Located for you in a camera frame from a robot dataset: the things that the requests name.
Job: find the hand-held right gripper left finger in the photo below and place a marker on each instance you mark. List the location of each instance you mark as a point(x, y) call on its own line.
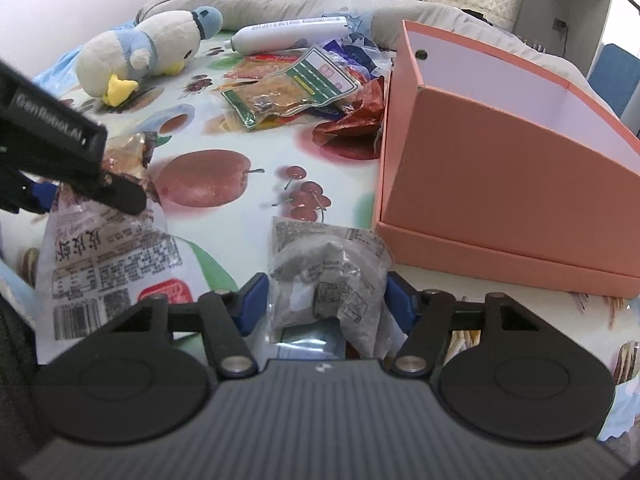
point(252, 305)

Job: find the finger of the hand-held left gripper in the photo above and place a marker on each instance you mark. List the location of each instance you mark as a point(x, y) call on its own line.
point(42, 196)
point(125, 195)

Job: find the pink cardboard box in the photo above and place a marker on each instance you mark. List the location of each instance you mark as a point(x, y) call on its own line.
point(500, 160)

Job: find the white tube bottle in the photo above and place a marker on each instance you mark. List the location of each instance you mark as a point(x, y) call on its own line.
point(290, 32)

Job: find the white and blue plush penguin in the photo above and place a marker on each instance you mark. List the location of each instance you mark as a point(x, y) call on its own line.
point(165, 40)

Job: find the blue chair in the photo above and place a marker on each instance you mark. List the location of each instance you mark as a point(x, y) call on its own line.
point(617, 80)

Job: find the orange and white snack packet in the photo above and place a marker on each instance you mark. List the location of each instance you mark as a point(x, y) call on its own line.
point(100, 260)

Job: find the black cabinet socket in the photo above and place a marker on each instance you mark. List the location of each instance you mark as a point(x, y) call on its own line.
point(560, 24)

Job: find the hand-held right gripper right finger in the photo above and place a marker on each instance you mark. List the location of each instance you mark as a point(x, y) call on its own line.
point(400, 305)

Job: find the fruit print bed sheet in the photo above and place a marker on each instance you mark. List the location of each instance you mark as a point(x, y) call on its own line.
point(235, 220)

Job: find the green striped snack packet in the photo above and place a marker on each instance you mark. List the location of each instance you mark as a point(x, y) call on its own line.
point(310, 77)

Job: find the blue and white tissue packet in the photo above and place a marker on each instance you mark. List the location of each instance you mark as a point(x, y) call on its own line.
point(365, 55)

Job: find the clear plastic bag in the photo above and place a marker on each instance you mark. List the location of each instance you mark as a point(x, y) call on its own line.
point(360, 15)

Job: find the clear grey snack packet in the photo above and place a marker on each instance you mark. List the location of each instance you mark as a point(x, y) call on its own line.
point(325, 260)

